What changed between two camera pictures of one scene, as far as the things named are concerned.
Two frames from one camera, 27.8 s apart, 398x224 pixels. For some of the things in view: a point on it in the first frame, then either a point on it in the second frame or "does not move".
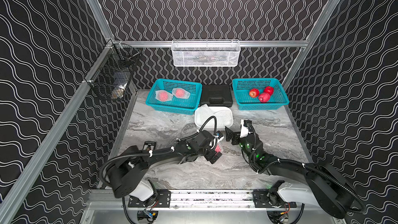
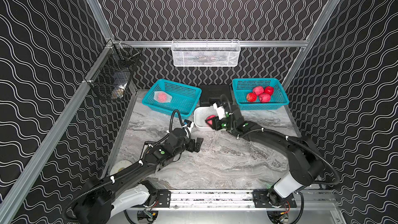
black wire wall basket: [111, 74] does not move
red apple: [264, 97] does not move
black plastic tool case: [216, 95] does not move
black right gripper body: [242, 145] → [222, 124]
